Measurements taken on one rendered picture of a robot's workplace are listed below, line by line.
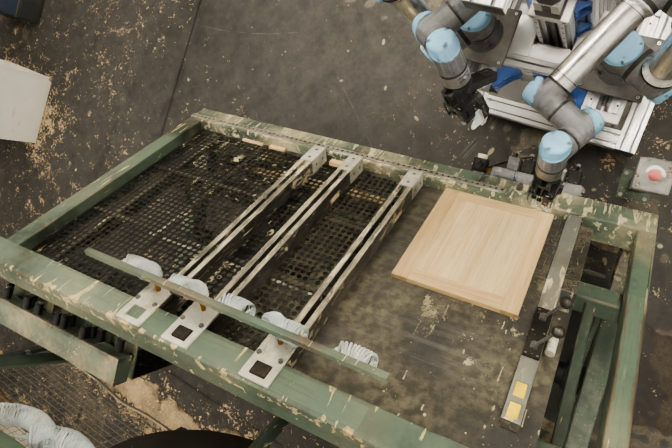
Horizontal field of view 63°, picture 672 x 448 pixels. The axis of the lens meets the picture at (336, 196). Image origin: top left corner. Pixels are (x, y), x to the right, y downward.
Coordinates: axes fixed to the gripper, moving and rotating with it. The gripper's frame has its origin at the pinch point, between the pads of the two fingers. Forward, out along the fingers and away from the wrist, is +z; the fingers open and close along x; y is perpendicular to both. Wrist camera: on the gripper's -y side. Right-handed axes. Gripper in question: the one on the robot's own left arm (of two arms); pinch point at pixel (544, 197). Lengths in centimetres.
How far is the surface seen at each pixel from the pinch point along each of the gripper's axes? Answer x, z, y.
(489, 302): -3.4, 19.1, 32.7
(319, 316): -46, 3, 65
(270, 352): -48, -11, 82
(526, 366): 14, 7, 49
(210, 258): -94, 7, 65
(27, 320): -149, 11, 117
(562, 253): 10.6, 30.4, 2.1
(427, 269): -27.3, 23.3, 30.0
